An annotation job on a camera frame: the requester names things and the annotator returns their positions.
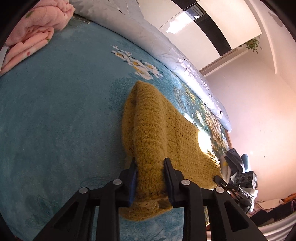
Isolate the mustard yellow knit vest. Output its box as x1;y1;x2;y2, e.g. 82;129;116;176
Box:
120;81;221;221

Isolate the dark clothes pile with orange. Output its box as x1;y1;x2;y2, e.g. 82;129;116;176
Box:
247;193;295;227

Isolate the gloved right hand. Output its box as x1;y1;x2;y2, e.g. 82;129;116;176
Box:
219;148;248;183

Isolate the teal floral bed sheet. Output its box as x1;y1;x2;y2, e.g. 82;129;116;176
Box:
1;16;229;240

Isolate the hanging green plant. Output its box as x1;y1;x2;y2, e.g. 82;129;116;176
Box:
239;38;262;53

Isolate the light blue floral quilt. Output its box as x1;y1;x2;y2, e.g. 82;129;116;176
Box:
70;0;232;132

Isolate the pink fleece blanket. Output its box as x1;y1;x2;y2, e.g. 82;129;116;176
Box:
1;1;75;75

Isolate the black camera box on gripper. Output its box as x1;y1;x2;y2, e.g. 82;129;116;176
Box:
233;171;257;189

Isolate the wooden bed frame edge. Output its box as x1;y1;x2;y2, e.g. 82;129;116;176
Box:
225;130;233;149

